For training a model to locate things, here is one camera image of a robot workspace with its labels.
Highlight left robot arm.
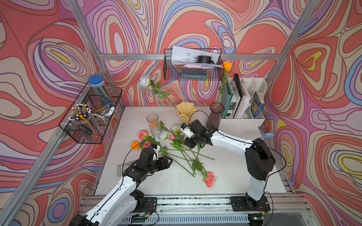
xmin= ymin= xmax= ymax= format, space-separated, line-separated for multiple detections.
xmin=69 ymin=145 xmax=173 ymax=226

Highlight white plastic book organizer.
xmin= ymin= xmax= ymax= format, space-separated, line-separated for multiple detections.
xmin=215 ymin=77 xmax=268 ymax=127

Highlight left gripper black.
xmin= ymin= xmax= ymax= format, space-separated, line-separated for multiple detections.
xmin=145 ymin=155 xmax=173 ymax=175

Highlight purple ribbed glass vase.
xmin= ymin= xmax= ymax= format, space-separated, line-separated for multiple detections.
xmin=206 ymin=103 xmax=224 ymax=129

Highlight white papers in basket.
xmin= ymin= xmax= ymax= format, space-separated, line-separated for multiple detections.
xmin=171 ymin=46 xmax=223 ymax=68

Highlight yellow ruffled vase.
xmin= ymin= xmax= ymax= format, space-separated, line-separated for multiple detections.
xmin=176 ymin=101 xmax=197 ymax=124

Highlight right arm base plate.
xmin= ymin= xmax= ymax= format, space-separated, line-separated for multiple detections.
xmin=229 ymin=195 xmax=271 ymax=213

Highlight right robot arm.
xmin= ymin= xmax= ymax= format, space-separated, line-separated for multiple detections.
xmin=181 ymin=120 xmax=276 ymax=202

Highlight small pink rosebud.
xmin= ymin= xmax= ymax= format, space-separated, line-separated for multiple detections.
xmin=169 ymin=134 xmax=216 ymax=161

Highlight pink rose left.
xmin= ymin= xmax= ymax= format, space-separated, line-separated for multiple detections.
xmin=139 ymin=130 xmax=168 ymax=156

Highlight orange rose tall stem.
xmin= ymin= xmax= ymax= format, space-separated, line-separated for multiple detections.
xmin=218 ymin=61 xmax=233 ymax=95

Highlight black wire basket left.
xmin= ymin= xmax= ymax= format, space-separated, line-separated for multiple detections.
xmin=58 ymin=83 xmax=122 ymax=144

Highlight teal green folder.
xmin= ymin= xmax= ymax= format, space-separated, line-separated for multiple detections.
xmin=221 ymin=75 xmax=234 ymax=119

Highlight pink rose beside gripper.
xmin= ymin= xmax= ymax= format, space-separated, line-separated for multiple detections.
xmin=142 ymin=141 xmax=151 ymax=149

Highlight black wire basket back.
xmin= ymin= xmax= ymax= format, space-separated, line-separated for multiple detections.
xmin=163 ymin=47 xmax=224 ymax=81

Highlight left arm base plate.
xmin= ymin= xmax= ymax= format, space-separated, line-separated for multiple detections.
xmin=132 ymin=197 xmax=157 ymax=213

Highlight black white magazine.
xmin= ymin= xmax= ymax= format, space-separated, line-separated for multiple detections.
xmin=227 ymin=81 xmax=240 ymax=119

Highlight clear glass vase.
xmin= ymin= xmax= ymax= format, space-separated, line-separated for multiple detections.
xmin=147 ymin=113 xmax=161 ymax=137

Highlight white rose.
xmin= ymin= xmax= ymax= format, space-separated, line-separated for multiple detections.
xmin=158 ymin=129 xmax=196 ymax=177
xmin=138 ymin=75 xmax=176 ymax=107
xmin=171 ymin=123 xmax=199 ymax=159

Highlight cup of pencils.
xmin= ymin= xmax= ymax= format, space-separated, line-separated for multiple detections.
xmin=68 ymin=104 xmax=100 ymax=136

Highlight pink rose right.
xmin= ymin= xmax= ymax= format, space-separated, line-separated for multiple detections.
xmin=167 ymin=152 xmax=216 ymax=188

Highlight blue treehouse book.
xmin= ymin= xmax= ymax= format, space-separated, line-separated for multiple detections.
xmin=250 ymin=92 xmax=265 ymax=118

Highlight black tape roll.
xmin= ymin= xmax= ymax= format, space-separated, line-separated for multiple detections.
xmin=197 ymin=55 xmax=214 ymax=64

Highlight pink book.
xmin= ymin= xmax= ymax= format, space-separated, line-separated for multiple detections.
xmin=234 ymin=82 xmax=251 ymax=119

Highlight black wire basket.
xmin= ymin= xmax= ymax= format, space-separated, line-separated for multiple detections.
xmin=58 ymin=83 xmax=122 ymax=144
xmin=163 ymin=47 xmax=224 ymax=81

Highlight blue lid pencil jar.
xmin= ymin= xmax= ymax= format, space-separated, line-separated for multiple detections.
xmin=88 ymin=74 xmax=114 ymax=107

